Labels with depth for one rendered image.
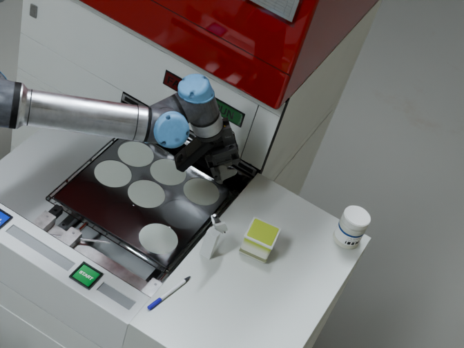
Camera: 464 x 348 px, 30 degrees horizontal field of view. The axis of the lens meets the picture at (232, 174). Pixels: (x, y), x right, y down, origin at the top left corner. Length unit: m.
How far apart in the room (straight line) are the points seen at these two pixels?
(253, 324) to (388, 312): 1.52
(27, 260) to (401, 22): 3.43
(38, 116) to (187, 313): 0.57
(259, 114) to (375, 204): 1.69
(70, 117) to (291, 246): 0.71
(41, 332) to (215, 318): 0.45
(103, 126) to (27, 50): 0.86
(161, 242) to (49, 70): 0.69
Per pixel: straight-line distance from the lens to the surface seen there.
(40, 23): 2.54
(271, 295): 2.08
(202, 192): 2.34
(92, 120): 1.80
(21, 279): 2.10
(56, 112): 1.79
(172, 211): 2.27
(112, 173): 2.33
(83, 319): 2.05
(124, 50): 2.38
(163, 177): 2.35
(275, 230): 2.12
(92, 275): 2.02
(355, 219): 2.19
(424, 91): 4.62
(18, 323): 2.24
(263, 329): 2.02
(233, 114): 2.28
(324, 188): 3.82
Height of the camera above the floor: 2.56
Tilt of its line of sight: 43 degrees down
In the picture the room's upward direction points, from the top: 19 degrees clockwise
